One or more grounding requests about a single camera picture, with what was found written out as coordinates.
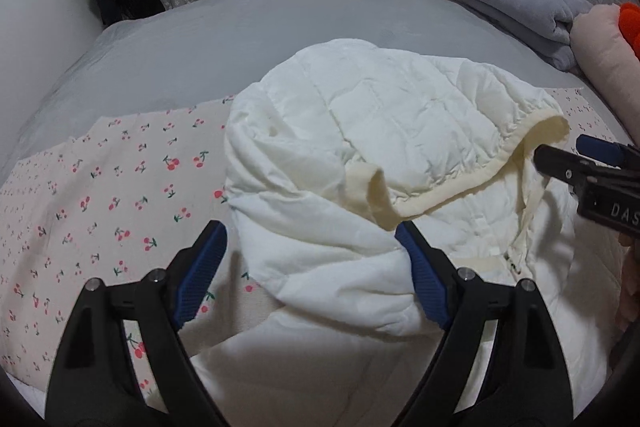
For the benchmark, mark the orange plush toy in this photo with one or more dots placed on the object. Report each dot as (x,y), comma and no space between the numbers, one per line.
(631,24)

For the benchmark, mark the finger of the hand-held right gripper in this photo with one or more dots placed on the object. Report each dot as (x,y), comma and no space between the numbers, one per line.
(560,164)
(602,151)

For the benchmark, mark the person's right hand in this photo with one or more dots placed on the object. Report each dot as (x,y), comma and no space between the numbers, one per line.
(632,287)

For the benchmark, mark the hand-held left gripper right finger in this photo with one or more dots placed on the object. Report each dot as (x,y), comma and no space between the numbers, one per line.
(422,272)

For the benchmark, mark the white puffer jacket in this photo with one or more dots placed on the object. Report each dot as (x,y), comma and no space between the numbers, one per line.
(400,117)

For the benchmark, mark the cherry print blanket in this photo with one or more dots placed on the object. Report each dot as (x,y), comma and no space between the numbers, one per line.
(100,207)

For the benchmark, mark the grey bed sheet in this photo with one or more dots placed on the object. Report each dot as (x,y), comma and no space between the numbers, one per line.
(200,47)

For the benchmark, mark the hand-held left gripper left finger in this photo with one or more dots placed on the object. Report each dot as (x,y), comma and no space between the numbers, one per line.
(202,272)

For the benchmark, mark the pink plush pillow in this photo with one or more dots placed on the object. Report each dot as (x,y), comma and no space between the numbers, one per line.
(605,47)

